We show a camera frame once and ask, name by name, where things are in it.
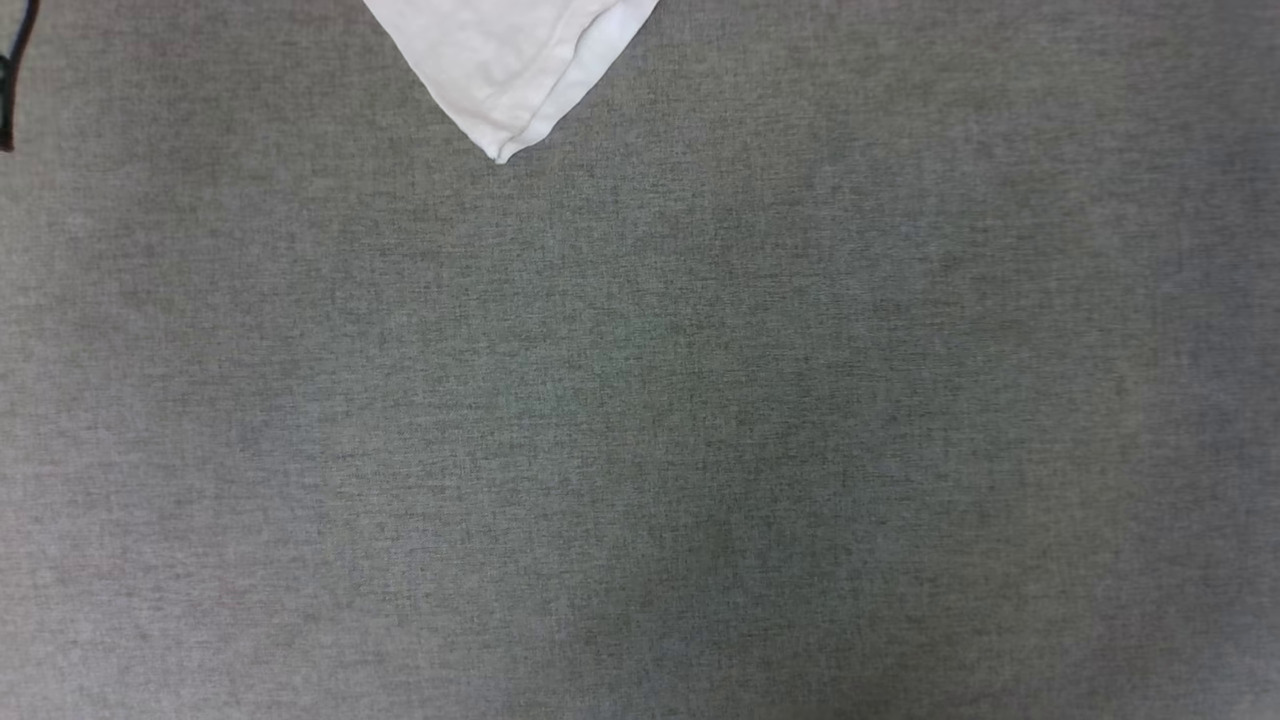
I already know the grey fabric covered surface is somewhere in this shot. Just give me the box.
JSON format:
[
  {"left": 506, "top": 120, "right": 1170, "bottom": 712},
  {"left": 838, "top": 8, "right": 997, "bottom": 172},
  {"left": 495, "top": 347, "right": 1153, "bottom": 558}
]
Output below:
[{"left": 0, "top": 0, "right": 1280, "bottom": 720}]

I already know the red and white garment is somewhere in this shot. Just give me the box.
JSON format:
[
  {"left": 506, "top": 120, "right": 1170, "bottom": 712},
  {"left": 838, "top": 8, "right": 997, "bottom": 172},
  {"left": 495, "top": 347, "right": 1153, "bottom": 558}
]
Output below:
[{"left": 362, "top": 0, "right": 661, "bottom": 165}]

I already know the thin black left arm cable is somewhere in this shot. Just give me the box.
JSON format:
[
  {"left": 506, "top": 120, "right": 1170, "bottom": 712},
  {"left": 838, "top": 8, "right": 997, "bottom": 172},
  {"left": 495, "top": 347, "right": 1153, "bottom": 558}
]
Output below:
[{"left": 0, "top": 0, "right": 41, "bottom": 153}]

